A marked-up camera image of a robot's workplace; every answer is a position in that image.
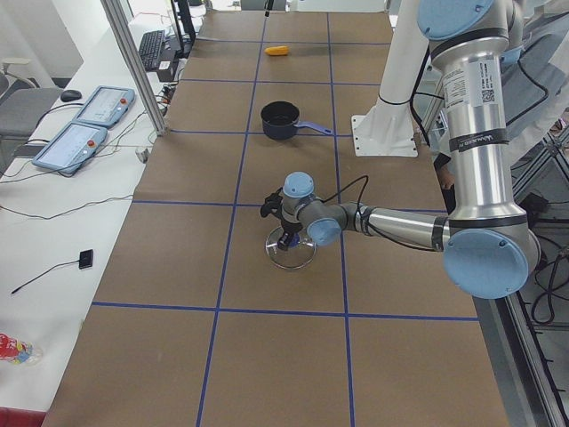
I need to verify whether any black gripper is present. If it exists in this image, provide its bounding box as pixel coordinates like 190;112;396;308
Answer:
277;219;301;251

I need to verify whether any glass pot lid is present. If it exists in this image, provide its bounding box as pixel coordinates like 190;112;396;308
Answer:
265;227;317;270

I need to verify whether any yellow corn cob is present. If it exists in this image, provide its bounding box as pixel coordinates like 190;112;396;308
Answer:
264;45;290;57

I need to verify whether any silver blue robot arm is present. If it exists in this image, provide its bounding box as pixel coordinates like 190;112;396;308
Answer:
269;1;541;299

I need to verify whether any dark blue saucepan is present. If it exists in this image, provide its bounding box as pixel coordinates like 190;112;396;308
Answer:
260;101;333;141

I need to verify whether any small metal cylinder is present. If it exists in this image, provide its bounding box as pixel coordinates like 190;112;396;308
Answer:
135;148;148;164

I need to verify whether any small black square device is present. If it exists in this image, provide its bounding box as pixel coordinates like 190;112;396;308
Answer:
78;249;94;270

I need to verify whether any far blue teach pendant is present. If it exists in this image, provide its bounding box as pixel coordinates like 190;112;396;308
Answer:
74;85;135;129

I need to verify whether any blue teach pendant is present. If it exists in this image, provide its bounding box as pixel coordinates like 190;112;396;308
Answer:
74;85;135;129
32;121;108;175

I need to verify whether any near blue teach pendant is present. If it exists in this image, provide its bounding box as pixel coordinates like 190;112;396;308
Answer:
32;121;108;175

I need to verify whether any black keyboard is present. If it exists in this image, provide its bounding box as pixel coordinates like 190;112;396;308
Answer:
139;30;165;71

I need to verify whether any black monitor stand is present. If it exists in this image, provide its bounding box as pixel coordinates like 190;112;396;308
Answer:
171;0;196;59

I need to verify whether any black computer mouse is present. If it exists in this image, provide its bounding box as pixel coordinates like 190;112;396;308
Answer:
60;90;83;102

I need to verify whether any red patterned plastic bag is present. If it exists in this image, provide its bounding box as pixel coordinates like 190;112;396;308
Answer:
0;333;44;366

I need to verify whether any grey office chair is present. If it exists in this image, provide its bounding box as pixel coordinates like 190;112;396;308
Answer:
1;57;63;166

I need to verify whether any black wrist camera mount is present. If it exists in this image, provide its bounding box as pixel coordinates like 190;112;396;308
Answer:
260;188;283;220

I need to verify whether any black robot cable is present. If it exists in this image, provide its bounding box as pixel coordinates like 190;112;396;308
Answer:
320;174;441;253

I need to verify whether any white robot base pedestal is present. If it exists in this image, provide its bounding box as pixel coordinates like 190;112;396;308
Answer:
351;0;429;157

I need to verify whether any aluminium frame post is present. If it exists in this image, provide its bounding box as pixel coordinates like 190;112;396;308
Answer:
100;0;166;136

